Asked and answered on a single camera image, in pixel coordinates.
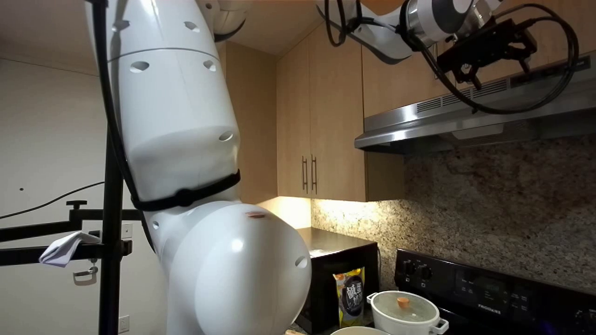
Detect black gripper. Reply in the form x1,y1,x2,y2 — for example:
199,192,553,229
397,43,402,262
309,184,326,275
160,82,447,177
438,19,536,89

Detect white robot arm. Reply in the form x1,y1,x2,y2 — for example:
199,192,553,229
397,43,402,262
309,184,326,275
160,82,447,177
95,0,311,335

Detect stainless steel range hood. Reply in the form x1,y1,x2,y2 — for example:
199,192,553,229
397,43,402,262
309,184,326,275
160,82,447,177
354,54,596,154

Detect right cabinet door over hood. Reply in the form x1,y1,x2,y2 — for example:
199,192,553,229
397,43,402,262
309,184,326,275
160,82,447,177
361,0,596,115

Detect black stove control panel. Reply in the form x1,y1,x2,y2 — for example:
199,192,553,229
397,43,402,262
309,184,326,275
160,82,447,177
395,251,596,335

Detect yellow black snack bag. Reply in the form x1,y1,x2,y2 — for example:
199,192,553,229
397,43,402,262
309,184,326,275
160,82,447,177
333,268,365,326

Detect white cooking pot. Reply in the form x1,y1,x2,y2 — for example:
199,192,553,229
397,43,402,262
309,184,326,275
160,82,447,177
367,290,449,335

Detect black microwave oven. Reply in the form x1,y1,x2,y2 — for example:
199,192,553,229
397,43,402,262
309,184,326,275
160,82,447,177
298,227,380,335

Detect white crumpled paper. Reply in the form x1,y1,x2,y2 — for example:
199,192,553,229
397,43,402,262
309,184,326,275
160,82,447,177
39,231,101,268

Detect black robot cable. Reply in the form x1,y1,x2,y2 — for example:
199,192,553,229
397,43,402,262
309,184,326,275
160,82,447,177
319,0,581,117

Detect wooden corner wall cabinet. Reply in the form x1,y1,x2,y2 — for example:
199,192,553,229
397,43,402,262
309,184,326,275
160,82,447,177
278,26,404,201

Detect black camera stand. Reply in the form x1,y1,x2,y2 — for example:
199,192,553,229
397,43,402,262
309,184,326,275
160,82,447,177
0,0,143,335

